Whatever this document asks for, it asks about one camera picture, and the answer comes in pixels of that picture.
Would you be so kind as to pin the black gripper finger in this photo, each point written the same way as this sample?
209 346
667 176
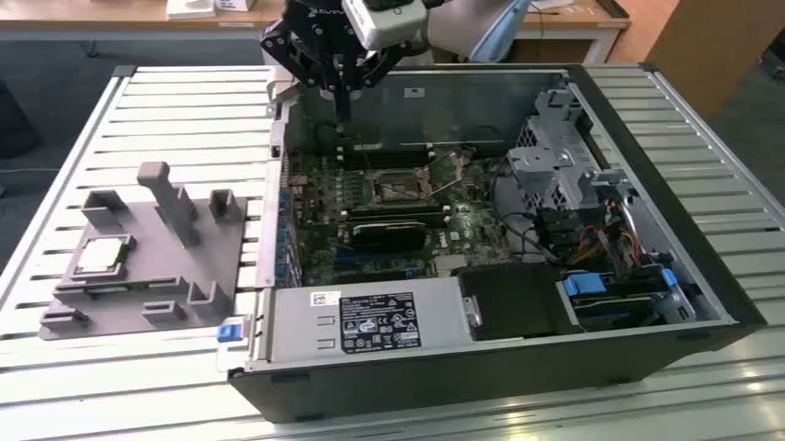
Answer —
289 50
381 64

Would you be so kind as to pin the thin metal locking lever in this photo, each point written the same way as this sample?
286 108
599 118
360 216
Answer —
369 164

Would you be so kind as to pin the silver CPU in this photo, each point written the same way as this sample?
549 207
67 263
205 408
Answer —
103 255

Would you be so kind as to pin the CPU socket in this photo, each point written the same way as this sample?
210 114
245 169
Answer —
399 188

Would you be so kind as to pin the white box with dark print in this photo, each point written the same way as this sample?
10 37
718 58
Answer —
237 4

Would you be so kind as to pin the black RAM stick with label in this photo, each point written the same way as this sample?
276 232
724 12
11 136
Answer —
405 148

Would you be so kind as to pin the wooden desk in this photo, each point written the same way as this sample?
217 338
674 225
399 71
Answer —
124 23

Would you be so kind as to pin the silver drive cage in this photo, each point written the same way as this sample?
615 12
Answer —
552 161

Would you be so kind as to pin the black graphics card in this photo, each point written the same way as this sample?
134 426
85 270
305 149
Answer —
387 239

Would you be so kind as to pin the green motherboard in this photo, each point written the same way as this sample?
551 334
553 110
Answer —
472 229

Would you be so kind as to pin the silver chipset heatsink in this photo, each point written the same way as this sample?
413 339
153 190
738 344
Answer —
449 265

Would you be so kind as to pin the grey parts rack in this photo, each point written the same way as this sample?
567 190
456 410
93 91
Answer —
154 257

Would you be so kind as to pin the wooden cabinet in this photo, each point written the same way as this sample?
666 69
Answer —
706 46

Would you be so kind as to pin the black plastic shroud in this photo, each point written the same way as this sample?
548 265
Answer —
516 298

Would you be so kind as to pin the hard disk in blue carrier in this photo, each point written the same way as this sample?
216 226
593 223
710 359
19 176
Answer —
583 285

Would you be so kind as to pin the green RAM stick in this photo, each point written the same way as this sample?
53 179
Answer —
117 287

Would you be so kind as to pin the silver power supply with label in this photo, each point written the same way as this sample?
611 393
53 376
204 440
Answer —
294 331

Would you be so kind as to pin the blue case latch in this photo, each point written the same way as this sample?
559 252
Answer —
230 333

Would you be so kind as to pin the blue drive bay clip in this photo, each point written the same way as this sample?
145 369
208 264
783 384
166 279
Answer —
668 278

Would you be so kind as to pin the black open PC case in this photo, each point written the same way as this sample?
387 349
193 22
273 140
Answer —
429 390

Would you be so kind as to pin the white box wrist camera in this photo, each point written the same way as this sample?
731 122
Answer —
387 27

